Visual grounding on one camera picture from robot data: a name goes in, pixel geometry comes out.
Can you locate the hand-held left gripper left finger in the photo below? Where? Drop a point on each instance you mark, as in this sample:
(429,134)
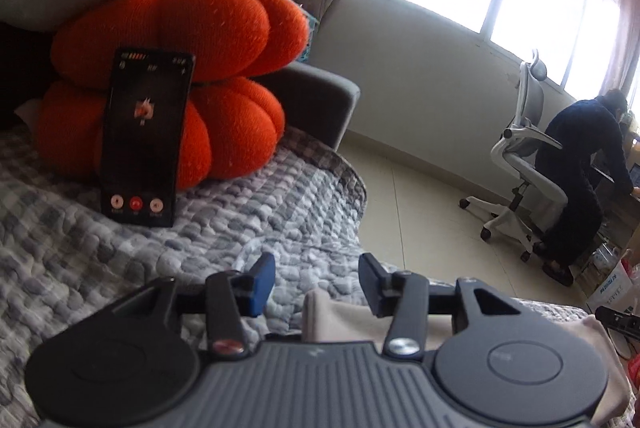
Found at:
(263,287)

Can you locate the black smartphone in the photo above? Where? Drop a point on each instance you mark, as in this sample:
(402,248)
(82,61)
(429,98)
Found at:
(145,133)

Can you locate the grey sofa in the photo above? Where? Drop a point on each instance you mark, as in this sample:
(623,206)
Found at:
(320,103)

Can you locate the red basket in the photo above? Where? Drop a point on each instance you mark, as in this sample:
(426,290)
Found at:
(635,370)

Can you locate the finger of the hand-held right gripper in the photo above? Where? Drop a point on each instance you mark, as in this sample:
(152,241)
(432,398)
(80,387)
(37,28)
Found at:
(617,320)

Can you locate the grey quilted blanket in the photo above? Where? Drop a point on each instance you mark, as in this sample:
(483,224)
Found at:
(100,258)

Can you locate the white cardboard box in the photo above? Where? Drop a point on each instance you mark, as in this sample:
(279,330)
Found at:
(612,288)

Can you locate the wooden desk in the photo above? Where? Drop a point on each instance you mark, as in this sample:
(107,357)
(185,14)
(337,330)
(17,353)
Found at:
(615,218)

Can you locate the blue patterned cloth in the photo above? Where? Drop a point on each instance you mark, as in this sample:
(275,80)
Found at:
(309,35)

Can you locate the beige sweatshirt with black sleeves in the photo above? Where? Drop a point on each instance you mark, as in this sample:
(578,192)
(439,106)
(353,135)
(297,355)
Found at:
(345,320)

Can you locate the laptop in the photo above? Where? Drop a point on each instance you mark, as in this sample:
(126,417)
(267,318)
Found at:
(635,173)

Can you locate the orange flower cushion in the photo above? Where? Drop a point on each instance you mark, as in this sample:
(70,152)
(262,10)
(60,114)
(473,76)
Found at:
(210,33)

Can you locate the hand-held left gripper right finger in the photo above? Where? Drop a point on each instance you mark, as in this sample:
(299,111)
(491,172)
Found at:
(370,289)

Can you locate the white office chair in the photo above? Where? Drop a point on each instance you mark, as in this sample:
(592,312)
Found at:
(530,158)

